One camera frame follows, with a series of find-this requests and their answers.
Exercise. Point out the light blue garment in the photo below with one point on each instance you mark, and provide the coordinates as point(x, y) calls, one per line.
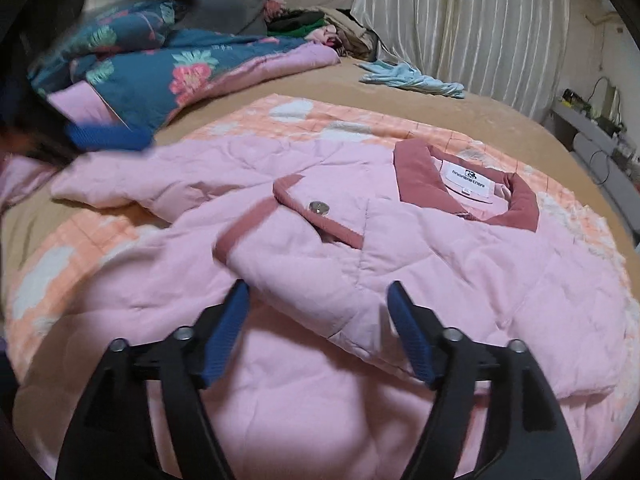
point(400, 75)

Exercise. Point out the blue floral quilt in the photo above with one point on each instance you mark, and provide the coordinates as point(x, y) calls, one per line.
point(135, 75)

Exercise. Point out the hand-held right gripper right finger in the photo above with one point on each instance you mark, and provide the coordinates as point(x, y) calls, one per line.
point(410, 335)

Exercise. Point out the cluster of small desk items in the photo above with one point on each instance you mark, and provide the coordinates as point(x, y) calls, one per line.
point(600, 110)

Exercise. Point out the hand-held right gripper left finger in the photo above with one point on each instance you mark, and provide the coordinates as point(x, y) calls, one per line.
point(225, 332)

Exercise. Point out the bed with tan sheet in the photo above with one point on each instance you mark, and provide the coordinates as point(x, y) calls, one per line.
point(400, 105)

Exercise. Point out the pile of mixed clothes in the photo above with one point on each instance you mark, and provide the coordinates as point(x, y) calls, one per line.
point(310, 25)

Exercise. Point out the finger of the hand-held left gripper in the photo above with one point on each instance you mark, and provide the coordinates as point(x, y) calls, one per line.
point(107, 137)

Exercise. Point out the orange plaid cartoon blanket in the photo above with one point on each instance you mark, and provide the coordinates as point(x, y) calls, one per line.
point(320, 125)

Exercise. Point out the grey pillow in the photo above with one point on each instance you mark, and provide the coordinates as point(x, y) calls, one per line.
point(250, 20)

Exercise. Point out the grey curved desk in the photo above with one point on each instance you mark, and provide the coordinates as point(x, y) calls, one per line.
point(590, 135)

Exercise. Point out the pink quilted blanket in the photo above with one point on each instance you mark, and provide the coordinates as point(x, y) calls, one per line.
point(450, 260)

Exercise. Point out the cream striped curtain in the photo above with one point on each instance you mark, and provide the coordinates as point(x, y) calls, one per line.
point(450, 20)

